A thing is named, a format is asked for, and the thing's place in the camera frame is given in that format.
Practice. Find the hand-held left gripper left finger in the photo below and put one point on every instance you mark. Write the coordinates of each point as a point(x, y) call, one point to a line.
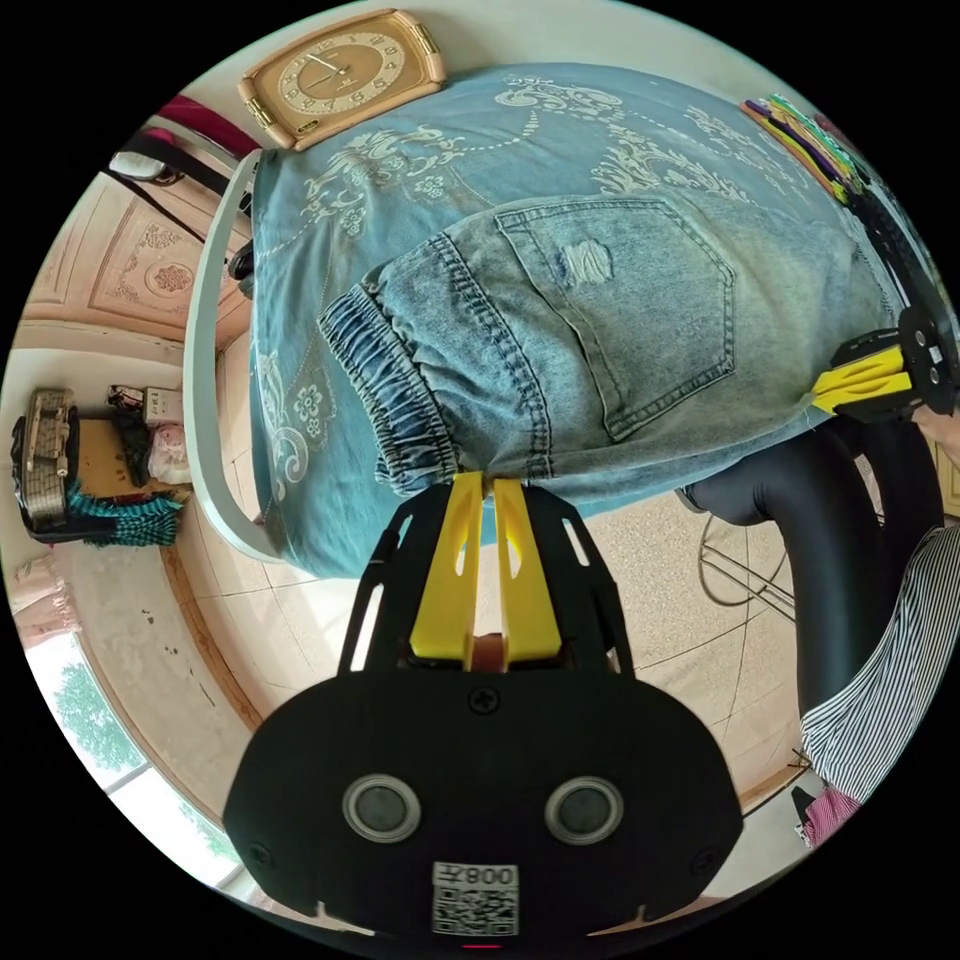
point(444, 592)

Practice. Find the person's body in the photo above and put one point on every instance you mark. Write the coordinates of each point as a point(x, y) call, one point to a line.
point(825, 525)

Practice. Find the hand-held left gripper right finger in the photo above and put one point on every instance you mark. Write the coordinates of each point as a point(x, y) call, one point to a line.
point(529, 592)

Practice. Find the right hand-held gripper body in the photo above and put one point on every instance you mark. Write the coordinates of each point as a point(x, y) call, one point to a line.
point(927, 352)

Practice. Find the teal black striped cloth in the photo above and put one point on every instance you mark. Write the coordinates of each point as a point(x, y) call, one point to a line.
point(120, 517)

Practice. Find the blue patterned jeans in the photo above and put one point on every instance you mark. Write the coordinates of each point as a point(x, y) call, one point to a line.
point(570, 315)

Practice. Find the woven basket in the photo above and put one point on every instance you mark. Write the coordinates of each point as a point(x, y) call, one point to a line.
point(46, 457)

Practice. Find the pink curtain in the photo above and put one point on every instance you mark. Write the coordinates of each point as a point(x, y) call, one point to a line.
point(46, 596)

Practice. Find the window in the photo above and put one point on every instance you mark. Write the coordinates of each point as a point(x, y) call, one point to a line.
point(112, 735)

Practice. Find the person's right hand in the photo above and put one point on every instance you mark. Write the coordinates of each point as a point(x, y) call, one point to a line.
point(942, 432)

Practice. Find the beige wall clock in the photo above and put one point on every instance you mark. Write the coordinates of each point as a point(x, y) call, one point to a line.
point(341, 75)

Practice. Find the pink striped cloth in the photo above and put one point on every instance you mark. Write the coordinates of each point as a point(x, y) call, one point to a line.
point(829, 814)

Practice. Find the carved wooden cupboard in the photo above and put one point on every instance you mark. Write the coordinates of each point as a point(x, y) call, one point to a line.
point(127, 262)

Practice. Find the white curved rail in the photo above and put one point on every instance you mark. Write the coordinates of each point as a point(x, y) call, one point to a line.
point(204, 360)

